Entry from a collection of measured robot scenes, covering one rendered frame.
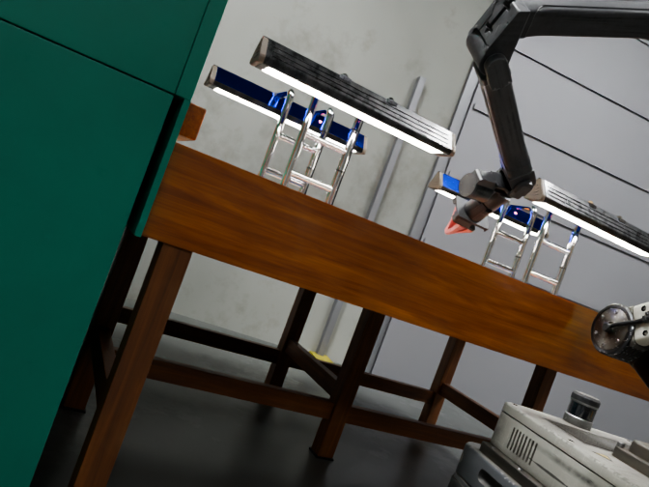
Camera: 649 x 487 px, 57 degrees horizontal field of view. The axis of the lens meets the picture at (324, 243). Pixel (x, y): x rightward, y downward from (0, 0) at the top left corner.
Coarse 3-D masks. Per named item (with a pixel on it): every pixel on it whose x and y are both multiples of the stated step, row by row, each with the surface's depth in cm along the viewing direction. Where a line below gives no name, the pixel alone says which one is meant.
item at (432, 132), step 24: (264, 48) 144; (288, 48) 149; (288, 72) 147; (312, 72) 150; (336, 72) 155; (336, 96) 152; (360, 96) 156; (384, 120) 159; (408, 120) 163; (432, 144) 166
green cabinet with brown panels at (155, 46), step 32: (0, 0) 93; (32, 0) 95; (64, 0) 97; (96, 0) 98; (128, 0) 100; (160, 0) 102; (192, 0) 104; (224, 0) 106; (32, 32) 96; (64, 32) 97; (96, 32) 99; (128, 32) 101; (160, 32) 103; (192, 32) 105; (128, 64) 102; (160, 64) 104; (192, 64) 106; (192, 96) 107
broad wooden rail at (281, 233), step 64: (192, 192) 113; (256, 192) 118; (256, 256) 120; (320, 256) 125; (384, 256) 131; (448, 256) 138; (448, 320) 141; (512, 320) 148; (576, 320) 157; (640, 384) 171
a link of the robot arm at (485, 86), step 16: (496, 64) 104; (480, 80) 112; (496, 80) 107; (512, 80) 108; (496, 96) 114; (512, 96) 115; (496, 112) 118; (512, 112) 119; (496, 128) 122; (512, 128) 122; (496, 144) 129; (512, 144) 126; (512, 160) 130; (528, 160) 130; (512, 176) 133; (528, 176) 134
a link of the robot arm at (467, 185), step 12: (468, 180) 137; (480, 180) 134; (492, 180) 136; (504, 180) 139; (528, 180) 134; (468, 192) 136; (480, 192) 136; (492, 192) 138; (516, 192) 135; (528, 192) 136
